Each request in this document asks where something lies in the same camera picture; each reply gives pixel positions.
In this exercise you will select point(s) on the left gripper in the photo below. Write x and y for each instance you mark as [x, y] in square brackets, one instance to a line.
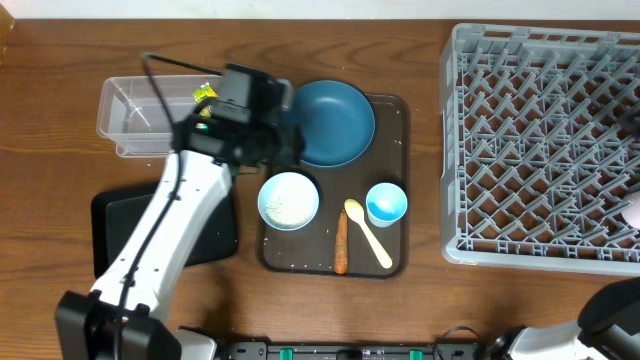
[288, 147]

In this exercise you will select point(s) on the large blue bowl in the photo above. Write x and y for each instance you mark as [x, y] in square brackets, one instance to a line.
[336, 120]

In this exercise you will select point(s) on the light blue cup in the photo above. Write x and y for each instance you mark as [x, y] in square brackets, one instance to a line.
[386, 203]

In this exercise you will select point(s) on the pink cup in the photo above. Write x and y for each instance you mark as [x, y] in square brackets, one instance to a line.
[631, 213]

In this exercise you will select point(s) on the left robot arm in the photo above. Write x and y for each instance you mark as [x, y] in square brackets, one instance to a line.
[123, 315]

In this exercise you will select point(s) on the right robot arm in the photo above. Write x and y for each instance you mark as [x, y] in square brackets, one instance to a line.
[606, 328]

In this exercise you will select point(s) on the grey dishwasher rack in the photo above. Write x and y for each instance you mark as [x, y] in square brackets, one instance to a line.
[537, 170]

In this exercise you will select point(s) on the green snack wrapper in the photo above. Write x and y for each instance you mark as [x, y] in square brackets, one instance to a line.
[203, 92]

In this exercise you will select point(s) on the small bowl with rice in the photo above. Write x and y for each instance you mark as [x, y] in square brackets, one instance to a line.
[288, 201]

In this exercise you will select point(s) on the clear plastic bin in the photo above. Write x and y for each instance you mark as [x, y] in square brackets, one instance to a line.
[131, 115]

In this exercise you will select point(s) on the pale yellow spoon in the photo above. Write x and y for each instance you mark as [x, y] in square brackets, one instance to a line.
[355, 212]

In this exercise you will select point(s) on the dark brown serving tray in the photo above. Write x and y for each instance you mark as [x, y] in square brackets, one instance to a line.
[311, 249]

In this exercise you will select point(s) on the black bin lid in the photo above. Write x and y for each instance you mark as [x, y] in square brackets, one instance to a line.
[115, 214]

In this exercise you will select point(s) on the orange carrot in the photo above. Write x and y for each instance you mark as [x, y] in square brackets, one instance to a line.
[341, 245]

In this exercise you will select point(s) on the black rail at table edge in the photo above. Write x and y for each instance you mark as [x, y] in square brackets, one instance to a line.
[350, 351]

